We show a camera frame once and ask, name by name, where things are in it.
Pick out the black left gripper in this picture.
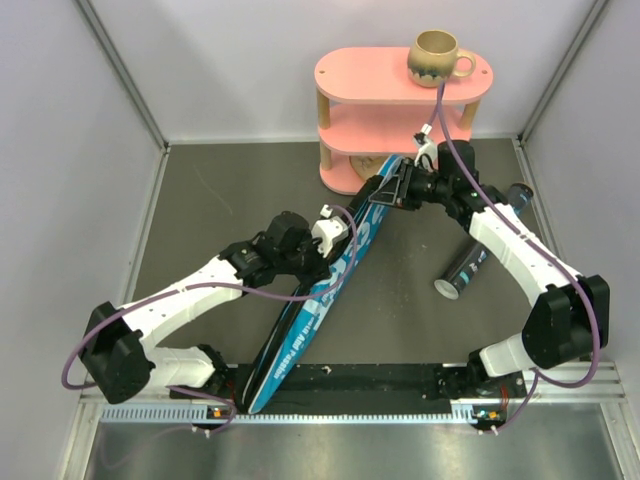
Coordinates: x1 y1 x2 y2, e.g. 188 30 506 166
276 231 335 290

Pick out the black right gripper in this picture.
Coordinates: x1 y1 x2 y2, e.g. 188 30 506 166
370 158 452 211

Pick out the blue sport racket bag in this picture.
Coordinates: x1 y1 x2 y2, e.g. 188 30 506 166
238 153 416 415

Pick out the black shuttlecock tube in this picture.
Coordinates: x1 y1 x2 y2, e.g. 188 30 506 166
434 183 534 300

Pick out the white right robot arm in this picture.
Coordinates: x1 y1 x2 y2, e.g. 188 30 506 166
369 140 610 396

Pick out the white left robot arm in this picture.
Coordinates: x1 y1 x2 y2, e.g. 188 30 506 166
79 211 349 404

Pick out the round painted beige coaster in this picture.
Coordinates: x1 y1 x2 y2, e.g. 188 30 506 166
349 155 387 181

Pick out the pink three-tier shelf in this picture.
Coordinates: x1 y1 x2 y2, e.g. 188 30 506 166
314 46 495 196

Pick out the beige ceramic mug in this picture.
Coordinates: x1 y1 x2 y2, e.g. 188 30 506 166
406 30 476 88

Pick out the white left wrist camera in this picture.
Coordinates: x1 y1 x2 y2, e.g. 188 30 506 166
311 204 349 258

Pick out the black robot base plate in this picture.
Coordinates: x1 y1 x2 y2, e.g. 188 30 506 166
260 364 525 415

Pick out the grey slotted cable duct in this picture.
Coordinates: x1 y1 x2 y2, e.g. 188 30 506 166
99 402 506 426

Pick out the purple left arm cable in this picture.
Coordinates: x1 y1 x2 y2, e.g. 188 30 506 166
60 203 359 431

